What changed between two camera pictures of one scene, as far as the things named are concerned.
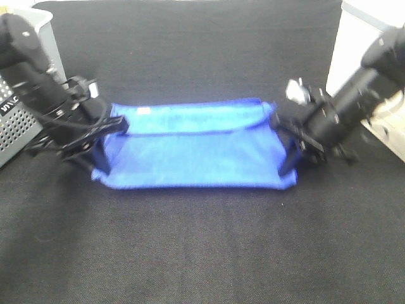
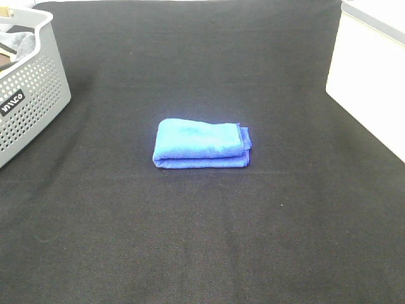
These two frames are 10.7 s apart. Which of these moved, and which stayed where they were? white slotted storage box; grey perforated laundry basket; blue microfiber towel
Moved: blue microfiber towel
Stayed: white slotted storage box; grey perforated laundry basket
